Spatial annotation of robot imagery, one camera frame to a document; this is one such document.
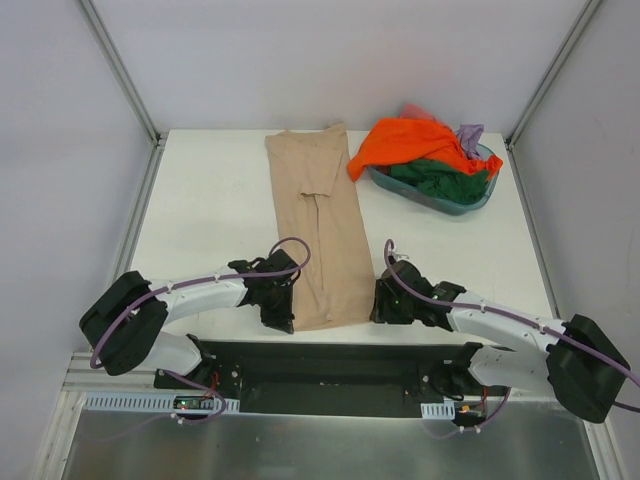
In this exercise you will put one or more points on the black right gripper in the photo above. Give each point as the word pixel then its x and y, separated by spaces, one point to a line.
pixel 382 306

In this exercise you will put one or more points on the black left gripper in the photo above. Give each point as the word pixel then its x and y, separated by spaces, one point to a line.
pixel 279 310

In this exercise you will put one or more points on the beige t shirt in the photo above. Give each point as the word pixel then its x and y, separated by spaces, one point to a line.
pixel 319 218

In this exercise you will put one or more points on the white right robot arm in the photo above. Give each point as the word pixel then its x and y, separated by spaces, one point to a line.
pixel 573 361

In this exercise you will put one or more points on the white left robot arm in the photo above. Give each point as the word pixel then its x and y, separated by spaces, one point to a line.
pixel 125 325

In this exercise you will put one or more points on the teal plastic laundry basket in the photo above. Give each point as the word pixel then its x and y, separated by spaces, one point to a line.
pixel 381 177

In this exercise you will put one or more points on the green t shirt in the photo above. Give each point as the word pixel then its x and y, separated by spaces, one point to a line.
pixel 438 180

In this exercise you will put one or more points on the orange t shirt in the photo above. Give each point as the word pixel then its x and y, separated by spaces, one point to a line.
pixel 395 141

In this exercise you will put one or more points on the lilac t shirt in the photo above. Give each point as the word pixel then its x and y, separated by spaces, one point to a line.
pixel 468 136

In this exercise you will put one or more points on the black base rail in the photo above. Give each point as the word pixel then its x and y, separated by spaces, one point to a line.
pixel 388 381

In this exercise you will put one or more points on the right white cable duct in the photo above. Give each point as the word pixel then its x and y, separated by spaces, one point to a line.
pixel 452 410

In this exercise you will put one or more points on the white cable duct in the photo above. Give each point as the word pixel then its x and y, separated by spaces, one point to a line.
pixel 452 410
pixel 159 403

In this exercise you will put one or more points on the left white cable duct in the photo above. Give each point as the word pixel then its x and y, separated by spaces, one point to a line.
pixel 159 403

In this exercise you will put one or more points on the left aluminium frame post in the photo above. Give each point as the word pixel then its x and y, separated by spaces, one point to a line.
pixel 107 46

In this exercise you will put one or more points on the aluminium frame post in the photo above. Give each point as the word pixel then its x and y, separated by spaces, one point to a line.
pixel 570 42
pixel 107 46

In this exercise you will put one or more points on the right aluminium frame post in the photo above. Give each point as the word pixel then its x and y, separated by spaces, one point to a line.
pixel 570 42

